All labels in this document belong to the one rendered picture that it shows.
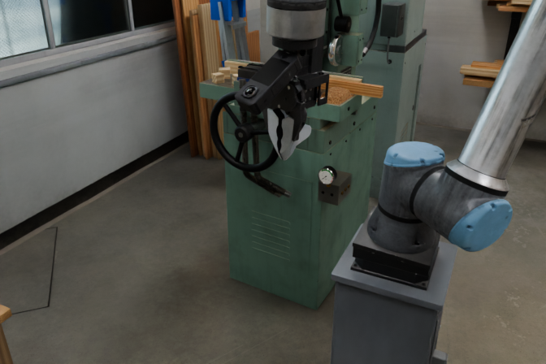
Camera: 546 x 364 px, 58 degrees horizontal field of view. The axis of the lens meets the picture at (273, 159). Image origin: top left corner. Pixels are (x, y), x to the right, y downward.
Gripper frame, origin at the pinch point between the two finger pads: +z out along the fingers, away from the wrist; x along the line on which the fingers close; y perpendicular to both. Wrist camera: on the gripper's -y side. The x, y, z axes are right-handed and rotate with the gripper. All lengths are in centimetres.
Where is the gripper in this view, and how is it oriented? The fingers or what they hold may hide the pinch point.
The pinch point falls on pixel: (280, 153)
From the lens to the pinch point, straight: 84.5
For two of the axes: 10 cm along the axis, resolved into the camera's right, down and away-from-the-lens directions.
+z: -0.3, 8.9, 4.6
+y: 7.2, -3.0, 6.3
